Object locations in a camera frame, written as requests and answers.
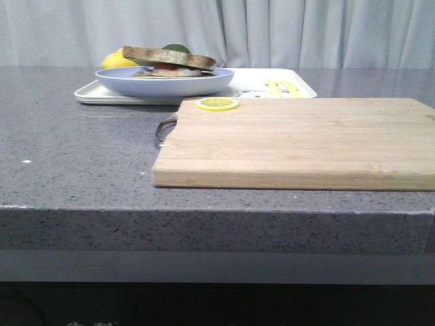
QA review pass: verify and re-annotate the light blue round plate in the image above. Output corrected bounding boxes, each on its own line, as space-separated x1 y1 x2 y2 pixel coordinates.
95 66 234 98

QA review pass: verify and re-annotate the bread slice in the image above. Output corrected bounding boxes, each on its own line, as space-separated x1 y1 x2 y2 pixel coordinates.
122 46 216 71
130 69 214 79

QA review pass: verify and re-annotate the white bear tray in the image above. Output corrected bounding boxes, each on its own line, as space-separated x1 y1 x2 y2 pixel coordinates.
74 68 317 106

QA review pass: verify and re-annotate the lemon slice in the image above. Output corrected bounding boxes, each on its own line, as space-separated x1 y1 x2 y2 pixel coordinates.
196 97 239 111

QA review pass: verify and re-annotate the fried egg toy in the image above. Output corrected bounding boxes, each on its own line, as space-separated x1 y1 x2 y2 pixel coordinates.
144 63 203 77

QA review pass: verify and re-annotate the green lime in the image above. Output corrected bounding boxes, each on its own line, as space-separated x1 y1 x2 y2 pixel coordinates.
162 43 191 54

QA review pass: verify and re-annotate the grey curtain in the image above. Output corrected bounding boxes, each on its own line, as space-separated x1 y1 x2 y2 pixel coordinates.
1 1 434 69

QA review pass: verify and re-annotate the front yellow lemon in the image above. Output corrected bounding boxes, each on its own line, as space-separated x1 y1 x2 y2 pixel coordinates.
101 48 138 69

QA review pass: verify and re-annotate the wooden cutting board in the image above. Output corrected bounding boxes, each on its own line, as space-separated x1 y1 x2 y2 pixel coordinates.
152 98 434 191

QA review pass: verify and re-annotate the metal cutting board handle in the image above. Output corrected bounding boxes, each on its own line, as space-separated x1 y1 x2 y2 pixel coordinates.
154 113 178 148

